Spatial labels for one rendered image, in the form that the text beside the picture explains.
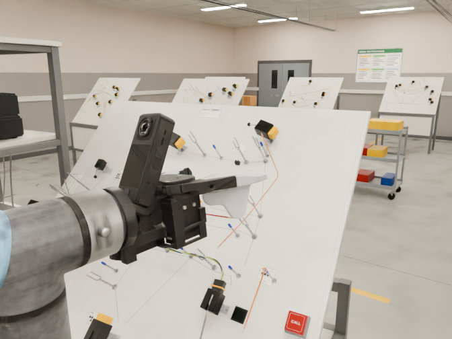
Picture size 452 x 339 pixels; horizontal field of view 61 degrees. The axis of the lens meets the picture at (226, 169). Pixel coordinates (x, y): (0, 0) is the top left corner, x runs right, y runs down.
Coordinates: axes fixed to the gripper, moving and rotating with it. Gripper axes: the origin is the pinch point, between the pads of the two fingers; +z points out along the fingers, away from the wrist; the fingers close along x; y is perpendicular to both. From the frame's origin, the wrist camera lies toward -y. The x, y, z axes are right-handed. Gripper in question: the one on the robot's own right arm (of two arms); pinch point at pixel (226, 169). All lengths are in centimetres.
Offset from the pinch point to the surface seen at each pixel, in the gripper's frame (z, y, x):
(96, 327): 7, 50, -63
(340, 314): 78, 68, -23
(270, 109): 81, -7, -49
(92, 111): 318, -31, -601
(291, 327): 35, 48, -15
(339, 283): 77, 56, -22
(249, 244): 46, 33, -36
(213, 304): 25, 43, -33
